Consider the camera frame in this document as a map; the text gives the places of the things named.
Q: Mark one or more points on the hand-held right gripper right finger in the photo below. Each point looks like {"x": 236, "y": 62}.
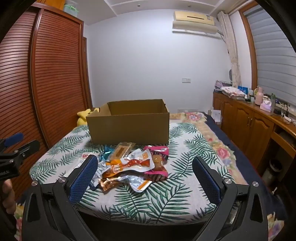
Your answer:
{"x": 205, "y": 180}

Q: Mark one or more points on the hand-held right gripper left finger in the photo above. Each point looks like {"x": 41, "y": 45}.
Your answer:
{"x": 84, "y": 178}

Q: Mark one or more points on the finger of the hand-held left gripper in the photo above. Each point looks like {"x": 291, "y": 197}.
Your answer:
{"x": 27, "y": 148}
{"x": 13, "y": 138}

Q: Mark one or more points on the clear snack bar packet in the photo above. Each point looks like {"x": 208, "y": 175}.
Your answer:
{"x": 121, "y": 151}

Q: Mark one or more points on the orange crayfish snack packet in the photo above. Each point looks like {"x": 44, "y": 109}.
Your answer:
{"x": 136, "y": 162}

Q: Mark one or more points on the pink snack packet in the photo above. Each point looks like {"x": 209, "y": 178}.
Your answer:
{"x": 159, "y": 151}

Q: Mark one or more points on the silver packet with orange label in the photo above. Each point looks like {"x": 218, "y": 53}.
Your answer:
{"x": 140, "y": 184}

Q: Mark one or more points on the brown cardboard box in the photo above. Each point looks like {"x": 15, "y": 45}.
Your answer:
{"x": 127, "y": 127}

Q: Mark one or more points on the person's left hand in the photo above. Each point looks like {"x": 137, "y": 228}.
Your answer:
{"x": 8, "y": 194}

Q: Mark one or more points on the small orange snack packet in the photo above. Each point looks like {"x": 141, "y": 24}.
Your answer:
{"x": 108, "y": 183}

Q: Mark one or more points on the blue candy wrapper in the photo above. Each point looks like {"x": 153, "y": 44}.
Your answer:
{"x": 106, "y": 154}

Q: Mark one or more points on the floral blanket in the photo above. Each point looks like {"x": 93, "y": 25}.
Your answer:
{"x": 215, "y": 141}

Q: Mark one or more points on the navy bed sheet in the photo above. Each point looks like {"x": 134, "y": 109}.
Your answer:
{"x": 242, "y": 160}

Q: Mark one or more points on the leaf print blanket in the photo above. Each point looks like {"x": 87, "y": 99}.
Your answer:
{"x": 180, "y": 143}

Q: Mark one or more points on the yellow plush toy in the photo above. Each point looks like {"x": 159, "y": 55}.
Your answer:
{"x": 83, "y": 115}

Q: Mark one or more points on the white paper bag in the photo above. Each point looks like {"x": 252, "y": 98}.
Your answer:
{"x": 217, "y": 115}

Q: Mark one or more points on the dark trash bin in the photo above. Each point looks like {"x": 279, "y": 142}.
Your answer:
{"x": 272, "y": 171}

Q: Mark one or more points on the wooden cabinet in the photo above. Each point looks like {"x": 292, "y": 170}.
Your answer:
{"x": 245, "y": 125}

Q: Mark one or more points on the wooden slatted wardrobe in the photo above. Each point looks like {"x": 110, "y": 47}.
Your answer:
{"x": 46, "y": 69}

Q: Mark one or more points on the floral folded cloth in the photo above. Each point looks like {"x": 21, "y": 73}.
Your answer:
{"x": 232, "y": 91}

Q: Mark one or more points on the pink tissue box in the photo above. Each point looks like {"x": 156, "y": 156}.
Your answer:
{"x": 265, "y": 106}

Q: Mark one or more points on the purple folded cloth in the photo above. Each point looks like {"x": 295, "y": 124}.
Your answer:
{"x": 222, "y": 84}

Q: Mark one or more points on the blue box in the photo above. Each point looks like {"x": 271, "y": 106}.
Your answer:
{"x": 242, "y": 89}

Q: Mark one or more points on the pink kettle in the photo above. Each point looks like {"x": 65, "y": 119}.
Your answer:
{"x": 257, "y": 96}

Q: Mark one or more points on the power strip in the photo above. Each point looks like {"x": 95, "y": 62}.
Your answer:
{"x": 284, "y": 113}

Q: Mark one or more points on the green bottle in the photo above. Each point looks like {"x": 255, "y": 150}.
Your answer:
{"x": 273, "y": 102}

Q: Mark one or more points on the small white fan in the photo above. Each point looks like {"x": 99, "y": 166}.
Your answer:
{"x": 230, "y": 76}

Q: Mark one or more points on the grey window blind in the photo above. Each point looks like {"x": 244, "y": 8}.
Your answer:
{"x": 272, "y": 58}

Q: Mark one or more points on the cream curtain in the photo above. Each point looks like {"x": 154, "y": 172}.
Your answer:
{"x": 231, "y": 41}

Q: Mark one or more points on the green-lidded storage box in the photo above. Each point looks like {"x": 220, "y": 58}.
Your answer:
{"x": 71, "y": 8}

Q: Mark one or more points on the white wall switch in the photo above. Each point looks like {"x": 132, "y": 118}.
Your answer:
{"x": 186, "y": 80}

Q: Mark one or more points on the wall air conditioner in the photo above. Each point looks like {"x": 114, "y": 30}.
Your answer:
{"x": 195, "y": 22}

